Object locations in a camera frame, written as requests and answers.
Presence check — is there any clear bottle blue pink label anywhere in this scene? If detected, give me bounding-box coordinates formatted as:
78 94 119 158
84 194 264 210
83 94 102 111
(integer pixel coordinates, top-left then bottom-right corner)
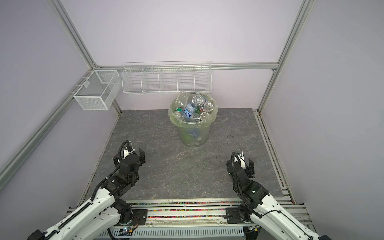
182 102 196 120

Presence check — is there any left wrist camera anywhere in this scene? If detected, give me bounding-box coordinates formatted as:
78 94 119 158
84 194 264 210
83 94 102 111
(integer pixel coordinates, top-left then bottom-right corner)
123 147 135 160

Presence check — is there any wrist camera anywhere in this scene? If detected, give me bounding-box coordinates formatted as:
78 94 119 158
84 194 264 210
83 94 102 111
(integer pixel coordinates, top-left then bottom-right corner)
123 147 135 160
234 149 247 170

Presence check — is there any clear square bottle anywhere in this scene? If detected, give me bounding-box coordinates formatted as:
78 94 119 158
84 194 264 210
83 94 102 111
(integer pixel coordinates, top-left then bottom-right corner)
173 92 189 122

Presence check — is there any blue label bottle back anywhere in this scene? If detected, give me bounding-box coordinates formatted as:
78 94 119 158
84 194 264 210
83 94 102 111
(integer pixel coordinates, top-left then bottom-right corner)
191 94 206 108

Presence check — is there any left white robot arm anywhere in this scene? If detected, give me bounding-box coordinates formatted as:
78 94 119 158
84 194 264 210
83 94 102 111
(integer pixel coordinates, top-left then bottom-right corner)
28 140 147 240

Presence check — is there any red label clear bottle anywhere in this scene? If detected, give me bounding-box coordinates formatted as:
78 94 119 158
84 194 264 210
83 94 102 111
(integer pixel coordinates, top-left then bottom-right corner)
202 101 215 113

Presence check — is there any green lined mesh waste bin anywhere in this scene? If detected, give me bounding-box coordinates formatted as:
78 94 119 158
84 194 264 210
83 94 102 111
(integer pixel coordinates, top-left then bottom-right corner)
168 92 219 147

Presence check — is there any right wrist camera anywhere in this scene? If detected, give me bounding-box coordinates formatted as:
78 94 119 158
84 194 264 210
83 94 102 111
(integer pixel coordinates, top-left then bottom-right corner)
234 149 247 170

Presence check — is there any small white mesh basket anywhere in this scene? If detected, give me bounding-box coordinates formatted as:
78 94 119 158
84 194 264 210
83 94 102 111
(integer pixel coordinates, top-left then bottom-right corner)
74 70 122 111

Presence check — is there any long white wire shelf basket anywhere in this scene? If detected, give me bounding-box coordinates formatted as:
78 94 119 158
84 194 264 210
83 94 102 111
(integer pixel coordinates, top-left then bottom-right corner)
122 61 213 94

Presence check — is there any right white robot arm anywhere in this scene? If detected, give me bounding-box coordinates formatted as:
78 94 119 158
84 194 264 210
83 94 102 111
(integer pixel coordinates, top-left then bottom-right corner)
226 150 330 240

